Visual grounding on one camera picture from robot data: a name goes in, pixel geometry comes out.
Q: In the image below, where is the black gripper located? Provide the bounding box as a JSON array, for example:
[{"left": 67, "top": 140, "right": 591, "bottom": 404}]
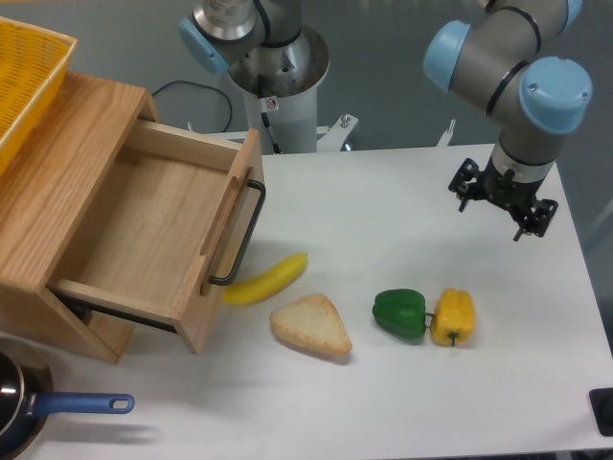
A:
[{"left": 448, "top": 158, "right": 558, "bottom": 242}]

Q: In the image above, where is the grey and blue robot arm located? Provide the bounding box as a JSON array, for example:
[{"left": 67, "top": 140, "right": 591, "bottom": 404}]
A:
[{"left": 179, "top": 1, "right": 593, "bottom": 237}]

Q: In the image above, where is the yellow bell pepper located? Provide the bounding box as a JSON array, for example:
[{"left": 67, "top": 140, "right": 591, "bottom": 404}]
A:
[{"left": 430, "top": 287, "right": 476, "bottom": 347}]

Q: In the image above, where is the green bell pepper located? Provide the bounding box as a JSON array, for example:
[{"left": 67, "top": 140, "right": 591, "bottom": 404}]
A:
[{"left": 372, "top": 288, "right": 426, "bottom": 341}]

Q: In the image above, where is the black corner object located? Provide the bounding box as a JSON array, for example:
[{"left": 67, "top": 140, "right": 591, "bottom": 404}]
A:
[{"left": 588, "top": 387, "right": 613, "bottom": 437}]

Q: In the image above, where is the triangular bread slice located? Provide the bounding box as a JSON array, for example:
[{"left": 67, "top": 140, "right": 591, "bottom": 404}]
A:
[{"left": 269, "top": 293, "right": 352, "bottom": 356}]

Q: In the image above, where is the yellow banana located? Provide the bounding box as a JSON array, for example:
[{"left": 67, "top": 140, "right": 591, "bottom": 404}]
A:
[{"left": 222, "top": 252, "right": 308, "bottom": 306}]

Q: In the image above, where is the open wooden drawer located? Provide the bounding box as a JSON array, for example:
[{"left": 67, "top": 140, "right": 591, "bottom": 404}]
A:
[{"left": 49, "top": 120, "right": 266, "bottom": 354}]

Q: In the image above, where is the wooden drawer cabinet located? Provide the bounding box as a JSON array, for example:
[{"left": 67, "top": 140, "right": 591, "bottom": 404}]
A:
[{"left": 1, "top": 72, "right": 159, "bottom": 363}]

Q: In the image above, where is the yellow plastic basket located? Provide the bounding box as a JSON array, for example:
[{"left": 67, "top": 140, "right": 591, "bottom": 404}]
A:
[{"left": 1, "top": 17, "right": 78, "bottom": 172}]

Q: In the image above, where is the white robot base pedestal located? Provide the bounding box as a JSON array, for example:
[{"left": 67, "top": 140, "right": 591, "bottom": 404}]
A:
[{"left": 229, "top": 26, "right": 358, "bottom": 154}]

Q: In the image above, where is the black cable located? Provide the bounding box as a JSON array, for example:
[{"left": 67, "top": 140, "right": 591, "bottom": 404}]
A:
[{"left": 150, "top": 80, "right": 234, "bottom": 132}]

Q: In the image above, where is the blue handled frying pan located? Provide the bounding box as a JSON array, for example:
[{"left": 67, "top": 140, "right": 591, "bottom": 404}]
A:
[{"left": 1, "top": 337, "right": 135, "bottom": 459}]

